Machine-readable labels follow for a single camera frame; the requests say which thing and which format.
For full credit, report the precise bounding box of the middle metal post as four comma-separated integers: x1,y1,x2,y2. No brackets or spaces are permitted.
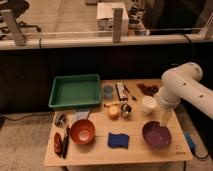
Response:
112,8,123,43

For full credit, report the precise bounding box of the blue device on floor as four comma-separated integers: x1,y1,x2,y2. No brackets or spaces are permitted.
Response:
184,132,196,150

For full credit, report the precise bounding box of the black handled tool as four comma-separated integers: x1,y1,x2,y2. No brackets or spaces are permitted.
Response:
124,85,137,101

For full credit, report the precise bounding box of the white cardboard box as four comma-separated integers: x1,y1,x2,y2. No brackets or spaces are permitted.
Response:
97,2,129,36

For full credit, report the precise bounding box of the grey cloth piece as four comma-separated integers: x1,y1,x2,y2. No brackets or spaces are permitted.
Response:
72,111,89,122

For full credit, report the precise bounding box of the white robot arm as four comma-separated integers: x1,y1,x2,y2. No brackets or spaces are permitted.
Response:
154,62,213,127

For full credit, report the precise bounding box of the purple bowl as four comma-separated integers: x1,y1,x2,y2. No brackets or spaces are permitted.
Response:
142,121,172,149

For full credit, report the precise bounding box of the dark red spoon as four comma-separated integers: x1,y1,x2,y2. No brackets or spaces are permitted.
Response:
54,133,62,156

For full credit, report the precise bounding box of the black office chair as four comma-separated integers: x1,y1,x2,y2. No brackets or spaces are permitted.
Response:
0,0,41,34

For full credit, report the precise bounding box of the shiny metal cup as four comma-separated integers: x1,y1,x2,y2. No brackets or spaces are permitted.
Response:
121,104,132,119

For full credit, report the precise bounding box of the metal post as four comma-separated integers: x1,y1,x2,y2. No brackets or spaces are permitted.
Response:
0,9,26,46
112,8,123,43

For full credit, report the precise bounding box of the yellow round fruit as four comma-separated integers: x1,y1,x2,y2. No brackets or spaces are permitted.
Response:
107,106,119,120

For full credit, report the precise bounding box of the green plastic tray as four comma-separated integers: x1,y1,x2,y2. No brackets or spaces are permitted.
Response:
48,74,102,110

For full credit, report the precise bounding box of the black utensil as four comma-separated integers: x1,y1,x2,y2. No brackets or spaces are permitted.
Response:
62,126,69,159

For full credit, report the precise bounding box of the orange carrot stick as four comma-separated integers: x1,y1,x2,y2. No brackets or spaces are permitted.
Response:
104,102,120,107

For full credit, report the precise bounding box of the blue sponge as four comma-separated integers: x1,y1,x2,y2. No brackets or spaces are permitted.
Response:
107,133,129,149

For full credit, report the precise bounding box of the left metal post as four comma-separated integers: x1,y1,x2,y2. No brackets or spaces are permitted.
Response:
0,9,26,46

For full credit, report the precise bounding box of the wooden table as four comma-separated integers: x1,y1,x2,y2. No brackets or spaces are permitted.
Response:
44,79,192,166

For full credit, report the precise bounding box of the white cup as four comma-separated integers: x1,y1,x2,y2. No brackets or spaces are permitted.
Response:
141,96,157,114

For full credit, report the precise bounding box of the red bowl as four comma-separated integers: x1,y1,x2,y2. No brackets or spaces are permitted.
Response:
70,119,95,145

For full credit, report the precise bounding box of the dark brown grape bunch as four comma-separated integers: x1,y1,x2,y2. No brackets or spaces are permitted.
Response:
137,83,159,96

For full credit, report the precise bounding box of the blue cup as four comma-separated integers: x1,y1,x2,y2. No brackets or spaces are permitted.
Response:
103,85,114,99

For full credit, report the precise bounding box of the white rectangular box item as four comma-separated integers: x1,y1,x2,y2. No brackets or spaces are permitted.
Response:
116,82,128,101

